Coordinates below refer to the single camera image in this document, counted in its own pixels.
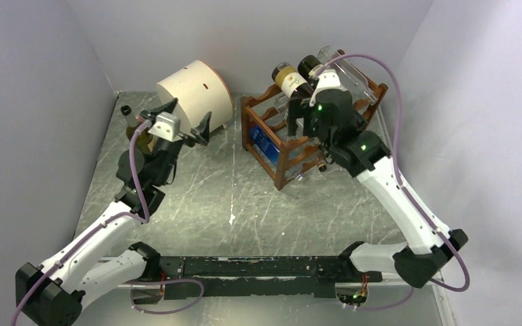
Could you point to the clear bottle in lower rack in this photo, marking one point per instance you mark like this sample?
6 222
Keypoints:
298 171

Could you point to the blue bottle in rack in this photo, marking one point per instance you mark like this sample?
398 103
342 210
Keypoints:
265 146

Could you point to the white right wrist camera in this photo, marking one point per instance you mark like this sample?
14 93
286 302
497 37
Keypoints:
327 80

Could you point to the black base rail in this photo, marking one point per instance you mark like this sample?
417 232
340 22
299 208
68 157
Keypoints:
184 277

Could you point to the cream cylindrical container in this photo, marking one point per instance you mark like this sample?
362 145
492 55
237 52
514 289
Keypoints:
198 89

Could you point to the brown wooden wine rack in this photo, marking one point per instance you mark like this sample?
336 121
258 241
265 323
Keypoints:
269 111

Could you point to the dark wine bottle cream label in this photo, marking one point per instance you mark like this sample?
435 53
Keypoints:
291 82

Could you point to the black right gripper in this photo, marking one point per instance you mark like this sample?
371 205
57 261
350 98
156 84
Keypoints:
300 109

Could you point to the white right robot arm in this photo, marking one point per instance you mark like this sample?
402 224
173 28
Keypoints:
429 244

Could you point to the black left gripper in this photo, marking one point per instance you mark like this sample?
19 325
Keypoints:
200 132

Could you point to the green wine bottle white label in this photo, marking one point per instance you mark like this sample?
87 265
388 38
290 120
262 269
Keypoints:
308 66

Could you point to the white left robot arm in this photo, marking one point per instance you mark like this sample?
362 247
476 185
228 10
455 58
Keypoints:
56 291

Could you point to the clear empty glass bottle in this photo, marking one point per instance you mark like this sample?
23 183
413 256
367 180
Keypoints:
351 78

